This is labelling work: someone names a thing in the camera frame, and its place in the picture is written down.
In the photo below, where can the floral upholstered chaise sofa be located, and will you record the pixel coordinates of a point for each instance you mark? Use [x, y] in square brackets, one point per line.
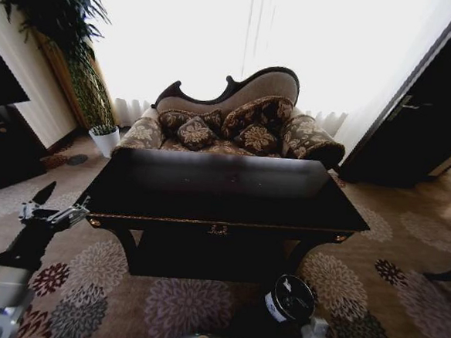
[254, 88]

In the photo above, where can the large floral cushion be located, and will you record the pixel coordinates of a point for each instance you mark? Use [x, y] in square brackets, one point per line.
[260, 111]
[171, 120]

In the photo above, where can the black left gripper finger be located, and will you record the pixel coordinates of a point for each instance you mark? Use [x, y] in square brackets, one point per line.
[33, 207]
[69, 213]

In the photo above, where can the small floral cushion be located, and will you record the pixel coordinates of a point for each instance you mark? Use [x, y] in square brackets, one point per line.
[197, 134]
[256, 138]

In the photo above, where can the round grey floor socket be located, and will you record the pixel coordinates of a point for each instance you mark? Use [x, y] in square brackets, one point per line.
[78, 160]

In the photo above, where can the dark furniture base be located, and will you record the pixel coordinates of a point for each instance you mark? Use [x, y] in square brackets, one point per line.
[446, 274]

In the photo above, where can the tall green plant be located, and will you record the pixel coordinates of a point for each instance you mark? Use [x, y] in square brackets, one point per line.
[55, 6]

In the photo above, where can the dark wooden cabinet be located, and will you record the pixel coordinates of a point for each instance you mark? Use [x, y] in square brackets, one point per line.
[6, 150]

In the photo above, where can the white sheer curtain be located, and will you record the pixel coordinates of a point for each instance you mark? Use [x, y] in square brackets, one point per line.
[130, 112]

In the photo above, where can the white plant pot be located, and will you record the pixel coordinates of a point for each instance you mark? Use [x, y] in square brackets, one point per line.
[105, 141]

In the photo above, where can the dark wooden table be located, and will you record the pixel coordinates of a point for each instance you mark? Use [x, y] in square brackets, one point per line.
[224, 192]

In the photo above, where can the dark wooden door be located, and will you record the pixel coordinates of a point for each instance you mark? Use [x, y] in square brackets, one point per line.
[426, 125]

